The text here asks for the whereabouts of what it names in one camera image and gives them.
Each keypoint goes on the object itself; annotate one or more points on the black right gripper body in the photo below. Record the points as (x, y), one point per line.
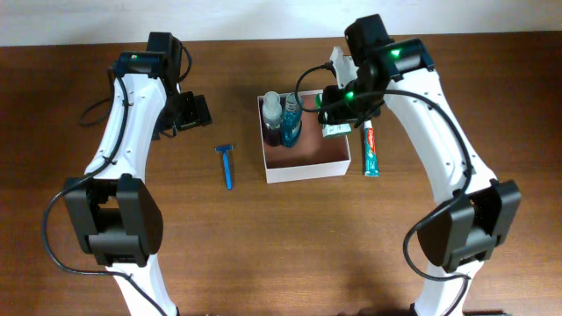
(344, 103)

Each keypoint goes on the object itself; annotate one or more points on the Colgate toothpaste tube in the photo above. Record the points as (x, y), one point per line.
(370, 156)

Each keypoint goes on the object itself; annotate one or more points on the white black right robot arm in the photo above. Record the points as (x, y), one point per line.
(474, 210)

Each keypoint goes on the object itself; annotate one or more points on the green white Dettol soap box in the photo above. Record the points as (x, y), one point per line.
(335, 130)

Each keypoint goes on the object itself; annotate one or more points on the pink cardboard box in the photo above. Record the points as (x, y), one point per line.
(313, 156)

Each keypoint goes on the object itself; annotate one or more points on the teal Listerine mouthwash bottle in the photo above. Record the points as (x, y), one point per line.
(291, 122)

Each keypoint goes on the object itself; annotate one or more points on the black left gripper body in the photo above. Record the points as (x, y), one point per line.
(183, 111)

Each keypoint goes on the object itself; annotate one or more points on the blue disposable razor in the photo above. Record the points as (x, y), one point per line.
(224, 150)

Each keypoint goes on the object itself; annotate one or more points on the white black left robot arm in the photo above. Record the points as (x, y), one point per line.
(115, 218)

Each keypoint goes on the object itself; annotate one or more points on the clear purple soap dispenser bottle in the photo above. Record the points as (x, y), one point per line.
(272, 118)

